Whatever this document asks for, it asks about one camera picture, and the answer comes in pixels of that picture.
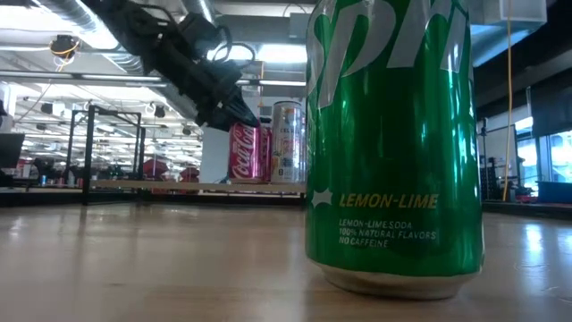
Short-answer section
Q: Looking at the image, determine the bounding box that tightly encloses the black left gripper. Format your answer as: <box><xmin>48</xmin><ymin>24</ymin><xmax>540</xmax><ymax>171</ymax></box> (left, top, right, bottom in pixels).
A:
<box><xmin>150</xmin><ymin>41</ymin><xmax>262</xmax><ymax>134</ymax></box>

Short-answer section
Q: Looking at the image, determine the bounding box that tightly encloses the red Coca-Cola can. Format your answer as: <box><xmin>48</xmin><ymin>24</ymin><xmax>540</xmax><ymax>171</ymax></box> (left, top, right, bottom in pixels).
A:
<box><xmin>260</xmin><ymin>126</ymin><xmax>273</xmax><ymax>182</ymax></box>
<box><xmin>228</xmin><ymin>121</ymin><xmax>264</xmax><ymax>182</ymax></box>

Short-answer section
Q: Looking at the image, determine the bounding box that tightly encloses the silver Celsius can pink print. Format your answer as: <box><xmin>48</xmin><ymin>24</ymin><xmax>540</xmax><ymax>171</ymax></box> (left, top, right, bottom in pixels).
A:
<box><xmin>270</xmin><ymin>100</ymin><xmax>308</xmax><ymax>184</ymax></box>

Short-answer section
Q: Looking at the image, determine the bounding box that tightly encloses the green Sprite can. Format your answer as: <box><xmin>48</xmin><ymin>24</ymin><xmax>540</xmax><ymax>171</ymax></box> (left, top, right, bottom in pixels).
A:
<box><xmin>305</xmin><ymin>0</ymin><xmax>486</xmax><ymax>301</ymax></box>

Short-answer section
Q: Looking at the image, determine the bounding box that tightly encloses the long ceiling light bar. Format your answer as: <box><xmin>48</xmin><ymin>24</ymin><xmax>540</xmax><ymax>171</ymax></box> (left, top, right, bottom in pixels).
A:
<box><xmin>235</xmin><ymin>79</ymin><xmax>307</xmax><ymax>88</ymax></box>
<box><xmin>0</xmin><ymin>70</ymin><xmax>170</xmax><ymax>89</ymax></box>

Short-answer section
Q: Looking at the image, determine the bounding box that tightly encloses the red chair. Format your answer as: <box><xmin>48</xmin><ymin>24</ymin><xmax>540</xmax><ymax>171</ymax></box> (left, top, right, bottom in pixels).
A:
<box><xmin>179</xmin><ymin>165</ymin><xmax>201</xmax><ymax>183</ymax></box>
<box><xmin>142</xmin><ymin>157</ymin><xmax>170</xmax><ymax>182</ymax></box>

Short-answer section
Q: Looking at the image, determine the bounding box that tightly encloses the black monitor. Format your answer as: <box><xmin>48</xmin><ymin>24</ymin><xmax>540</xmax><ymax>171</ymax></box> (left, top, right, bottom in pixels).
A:
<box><xmin>0</xmin><ymin>131</ymin><xmax>26</xmax><ymax>170</ymax></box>

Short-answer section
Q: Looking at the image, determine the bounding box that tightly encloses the black pegboard panel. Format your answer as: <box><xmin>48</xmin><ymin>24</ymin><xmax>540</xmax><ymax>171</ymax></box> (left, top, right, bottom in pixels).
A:
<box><xmin>480</xmin><ymin>156</ymin><xmax>505</xmax><ymax>201</ymax></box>

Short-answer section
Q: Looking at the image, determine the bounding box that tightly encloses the blue plastic bin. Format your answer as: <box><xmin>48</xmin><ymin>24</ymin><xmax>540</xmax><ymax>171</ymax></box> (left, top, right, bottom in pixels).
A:
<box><xmin>537</xmin><ymin>180</ymin><xmax>572</xmax><ymax>205</ymax></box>

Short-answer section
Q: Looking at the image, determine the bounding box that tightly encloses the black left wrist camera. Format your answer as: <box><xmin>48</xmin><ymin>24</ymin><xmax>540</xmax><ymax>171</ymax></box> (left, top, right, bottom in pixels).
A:
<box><xmin>177</xmin><ymin>12</ymin><xmax>221</xmax><ymax>47</ymax></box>

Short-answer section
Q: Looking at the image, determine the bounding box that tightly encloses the black ceiling camera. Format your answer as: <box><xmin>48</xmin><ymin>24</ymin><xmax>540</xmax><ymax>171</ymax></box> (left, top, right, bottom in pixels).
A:
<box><xmin>48</xmin><ymin>34</ymin><xmax>82</xmax><ymax>60</ymax></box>

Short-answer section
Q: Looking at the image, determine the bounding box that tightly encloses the black aluminium table frame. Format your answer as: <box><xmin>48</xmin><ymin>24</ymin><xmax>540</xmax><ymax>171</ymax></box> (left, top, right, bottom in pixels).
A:
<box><xmin>0</xmin><ymin>187</ymin><xmax>572</xmax><ymax>221</ymax></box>

